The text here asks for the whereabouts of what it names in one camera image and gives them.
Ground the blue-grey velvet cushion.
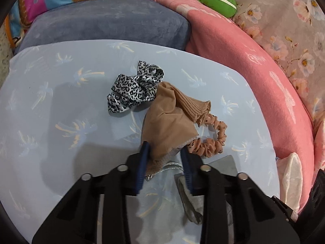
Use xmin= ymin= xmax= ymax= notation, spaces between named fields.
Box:
xmin=15 ymin=0 xmax=191 ymax=53

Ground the leopard print scrunchie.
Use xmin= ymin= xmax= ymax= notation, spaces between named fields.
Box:
xmin=107 ymin=61 xmax=164 ymax=113

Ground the light blue palm sheet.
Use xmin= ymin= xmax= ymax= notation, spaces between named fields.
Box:
xmin=1 ymin=40 xmax=280 ymax=241

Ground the tan drawstring pouch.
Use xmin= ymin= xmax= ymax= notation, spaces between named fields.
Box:
xmin=141 ymin=82 xmax=211 ymax=175

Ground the white lined trash bin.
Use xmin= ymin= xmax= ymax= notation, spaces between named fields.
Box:
xmin=276 ymin=152 xmax=303 ymax=213

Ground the peach dotted scrunchie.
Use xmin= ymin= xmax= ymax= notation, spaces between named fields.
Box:
xmin=187 ymin=113 xmax=227 ymax=158

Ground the pink blanket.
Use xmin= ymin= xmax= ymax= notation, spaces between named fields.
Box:
xmin=145 ymin=0 xmax=325 ymax=214

